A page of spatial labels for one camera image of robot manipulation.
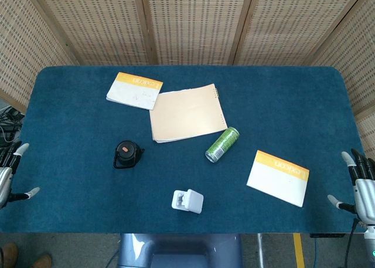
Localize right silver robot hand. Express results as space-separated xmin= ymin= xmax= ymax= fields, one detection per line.
xmin=327 ymin=148 xmax=375 ymax=225

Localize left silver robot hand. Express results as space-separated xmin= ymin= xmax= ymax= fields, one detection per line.
xmin=0 ymin=143 xmax=40 ymax=209

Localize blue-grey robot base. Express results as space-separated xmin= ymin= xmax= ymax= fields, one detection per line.
xmin=117 ymin=233 xmax=244 ymax=268

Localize brown shoe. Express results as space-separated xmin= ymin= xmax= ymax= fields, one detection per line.
xmin=30 ymin=252 xmax=53 ymax=268
xmin=0 ymin=242 xmax=19 ymax=268

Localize clean yellow white Lexicon booklet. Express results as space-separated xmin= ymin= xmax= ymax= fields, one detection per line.
xmin=246 ymin=150 xmax=311 ymax=208

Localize white table leg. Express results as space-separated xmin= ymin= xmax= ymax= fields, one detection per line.
xmin=256 ymin=233 xmax=266 ymax=268

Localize bamboo screen panel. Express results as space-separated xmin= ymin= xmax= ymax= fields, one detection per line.
xmin=306 ymin=0 xmax=375 ymax=160
xmin=229 ymin=0 xmax=370 ymax=66
xmin=0 ymin=0 xmax=77 ymax=114
xmin=139 ymin=0 xmax=258 ymax=66
xmin=22 ymin=0 xmax=158 ymax=66

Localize green drink can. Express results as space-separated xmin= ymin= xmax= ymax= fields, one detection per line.
xmin=204 ymin=126 xmax=240 ymax=164

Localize smudged yellow white Lexicon booklet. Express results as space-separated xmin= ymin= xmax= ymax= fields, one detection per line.
xmin=105 ymin=72 xmax=164 ymax=111

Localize open white plastic box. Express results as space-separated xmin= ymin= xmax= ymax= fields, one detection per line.
xmin=171 ymin=188 xmax=204 ymax=215

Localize blue carpet table cover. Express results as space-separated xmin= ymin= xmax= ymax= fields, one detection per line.
xmin=0 ymin=65 xmax=366 ymax=235

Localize beige spiral notebook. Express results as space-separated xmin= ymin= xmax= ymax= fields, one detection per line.
xmin=149 ymin=83 xmax=229 ymax=144

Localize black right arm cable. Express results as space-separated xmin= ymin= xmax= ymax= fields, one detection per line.
xmin=343 ymin=217 xmax=360 ymax=268

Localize black floor cable bundle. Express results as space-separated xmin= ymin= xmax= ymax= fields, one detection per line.
xmin=0 ymin=105 xmax=26 ymax=151

